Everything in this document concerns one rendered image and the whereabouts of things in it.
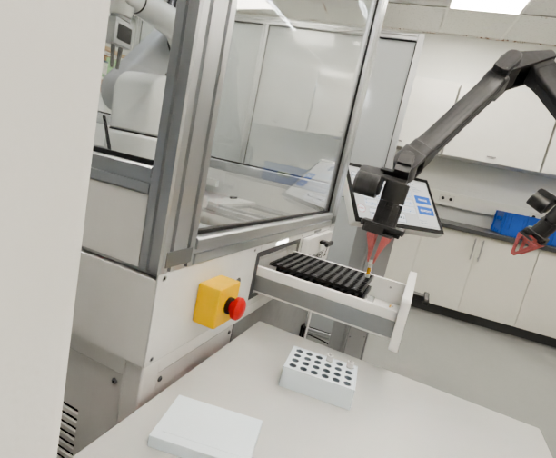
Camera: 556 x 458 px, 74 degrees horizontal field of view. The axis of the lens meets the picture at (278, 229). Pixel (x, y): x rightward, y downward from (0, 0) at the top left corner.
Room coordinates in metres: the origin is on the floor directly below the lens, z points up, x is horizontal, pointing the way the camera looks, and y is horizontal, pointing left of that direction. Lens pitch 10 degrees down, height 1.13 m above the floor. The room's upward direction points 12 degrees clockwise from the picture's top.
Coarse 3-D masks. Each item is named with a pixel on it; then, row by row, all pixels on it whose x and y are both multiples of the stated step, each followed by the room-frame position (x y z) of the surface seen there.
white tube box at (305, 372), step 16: (304, 352) 0.65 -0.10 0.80; (288, 368) 0.58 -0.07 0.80; (304, 368) 0.60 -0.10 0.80; (320, 368) 0.60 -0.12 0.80; (336, 368) 0.62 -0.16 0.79; (352, 368) 0.63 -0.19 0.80; (288, 384) 0.58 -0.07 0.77; (304, 384) 0.58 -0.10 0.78; (320, 384) 0.57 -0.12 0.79; (336, 384) 0.56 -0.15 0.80; (352, 384) 0.57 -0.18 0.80; (336, 400) 0.56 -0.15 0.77
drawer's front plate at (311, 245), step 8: (328, 232) 1.31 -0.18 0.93; (304, 240) 1.09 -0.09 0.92; (312, 240) 1.12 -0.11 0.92; (320, 240) 1.21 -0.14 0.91; (328, 240) 1.32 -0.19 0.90; (304, 248) 1.09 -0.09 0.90; (312, 248) 1.14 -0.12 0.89; (320, 248) 1.24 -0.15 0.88; (328, 248) 1.35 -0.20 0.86; (320, 256) 1.26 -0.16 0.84
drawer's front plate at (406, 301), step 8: (408, 280) 0.84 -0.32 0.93; (408, 288) 0.77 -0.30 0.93; (408, 296) 0.71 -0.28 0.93; (408, 304) 0.68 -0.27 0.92; (400, 312) 0.68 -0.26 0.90; (408, 312) 0.68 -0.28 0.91; (400, 320) 0.68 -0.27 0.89; (400, 328) 0.68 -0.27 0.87; (392, 336) 0.68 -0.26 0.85; (400, 336) 0.68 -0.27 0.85; (392, 344) 0.68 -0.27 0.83
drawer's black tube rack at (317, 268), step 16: (288, 256) 0.94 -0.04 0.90; (304, 256) 0.98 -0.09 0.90; (288, 272) 0.90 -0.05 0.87; (304, 272) 0.83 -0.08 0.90; (320, 272) 0.85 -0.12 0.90; (336, 272) 0.89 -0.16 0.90; (352, 272) 0.92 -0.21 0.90; (336, 288) 0.86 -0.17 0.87; (352, 288) 0.78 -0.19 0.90; (368, 288) 0.90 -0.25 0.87
